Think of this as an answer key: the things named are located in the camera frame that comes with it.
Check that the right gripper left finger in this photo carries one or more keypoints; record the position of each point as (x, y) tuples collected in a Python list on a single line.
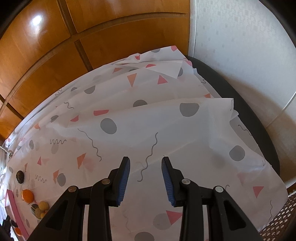
[(64, 220)]

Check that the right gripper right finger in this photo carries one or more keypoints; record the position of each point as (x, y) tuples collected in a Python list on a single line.
[(226, 220)]

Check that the small yellow red fruit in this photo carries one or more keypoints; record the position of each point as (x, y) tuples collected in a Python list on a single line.
[(43, 206)]

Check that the pink rimmed white tray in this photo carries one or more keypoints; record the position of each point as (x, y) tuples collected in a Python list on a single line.
[(12, 211)]

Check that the perforated wicker chair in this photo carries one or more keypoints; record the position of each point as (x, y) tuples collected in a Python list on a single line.
[(282, 226)]

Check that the orange tangerine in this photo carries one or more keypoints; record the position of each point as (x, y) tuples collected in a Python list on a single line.
[(18, 231), (28, 196)]

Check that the orange tangerine on cloth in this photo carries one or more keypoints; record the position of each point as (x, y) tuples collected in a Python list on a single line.
[(28, 196)]

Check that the patterned white tablecloth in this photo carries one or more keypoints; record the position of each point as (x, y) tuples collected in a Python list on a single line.
[(145, 107)]

